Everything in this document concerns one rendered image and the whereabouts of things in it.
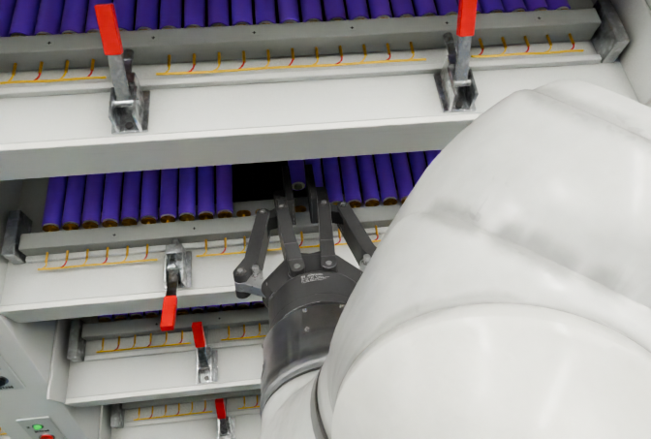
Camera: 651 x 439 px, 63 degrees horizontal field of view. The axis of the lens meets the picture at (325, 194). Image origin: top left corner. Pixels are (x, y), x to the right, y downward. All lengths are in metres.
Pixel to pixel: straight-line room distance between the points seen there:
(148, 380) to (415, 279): 0.63
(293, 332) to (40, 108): 0.28
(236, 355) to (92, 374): 0.19
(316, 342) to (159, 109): 0.23
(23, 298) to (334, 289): 0.36
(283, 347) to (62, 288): 0.33
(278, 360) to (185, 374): 0.42
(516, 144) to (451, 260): 0.04
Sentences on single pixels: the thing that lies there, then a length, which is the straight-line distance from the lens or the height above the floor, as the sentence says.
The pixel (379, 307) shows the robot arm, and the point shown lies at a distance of 0.16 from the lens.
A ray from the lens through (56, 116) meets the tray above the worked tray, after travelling 0.48.
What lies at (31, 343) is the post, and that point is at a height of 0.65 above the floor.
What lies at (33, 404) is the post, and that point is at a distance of 0.80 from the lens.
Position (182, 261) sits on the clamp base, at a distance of 0.57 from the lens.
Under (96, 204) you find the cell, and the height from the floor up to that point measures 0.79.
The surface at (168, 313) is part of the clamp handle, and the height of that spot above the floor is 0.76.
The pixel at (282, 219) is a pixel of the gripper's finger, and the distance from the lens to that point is 0.49.
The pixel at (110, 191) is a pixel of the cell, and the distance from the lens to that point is 0.63.
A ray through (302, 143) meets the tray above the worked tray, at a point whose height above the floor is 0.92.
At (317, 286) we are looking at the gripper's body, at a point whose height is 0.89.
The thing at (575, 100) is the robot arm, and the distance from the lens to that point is 0.17.
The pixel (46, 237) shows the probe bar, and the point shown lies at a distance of 0.62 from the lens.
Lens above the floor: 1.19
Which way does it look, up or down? 43 degrees down
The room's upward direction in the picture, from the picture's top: straight up
